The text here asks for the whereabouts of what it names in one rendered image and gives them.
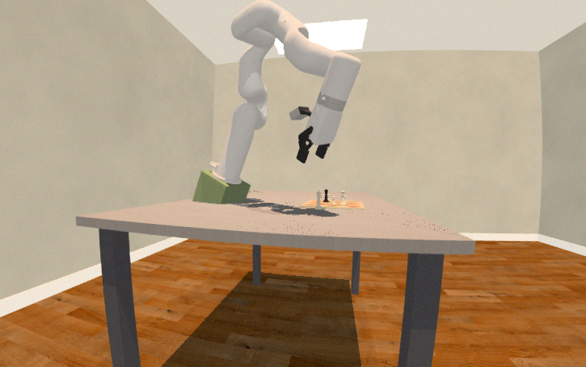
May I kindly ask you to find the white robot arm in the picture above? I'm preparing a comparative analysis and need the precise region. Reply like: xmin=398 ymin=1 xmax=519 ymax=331
xmin=210 ymin=0 xmax=361 ymax=184

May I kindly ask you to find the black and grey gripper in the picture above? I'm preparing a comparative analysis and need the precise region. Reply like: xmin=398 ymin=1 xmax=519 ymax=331
xmin=296 ymin=102 xmax=343 ymax=163

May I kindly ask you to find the orange and cream chessboard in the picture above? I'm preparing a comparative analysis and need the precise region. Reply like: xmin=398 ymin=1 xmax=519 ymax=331
xmin=299 ymin=200 xmax=365 ymax=210

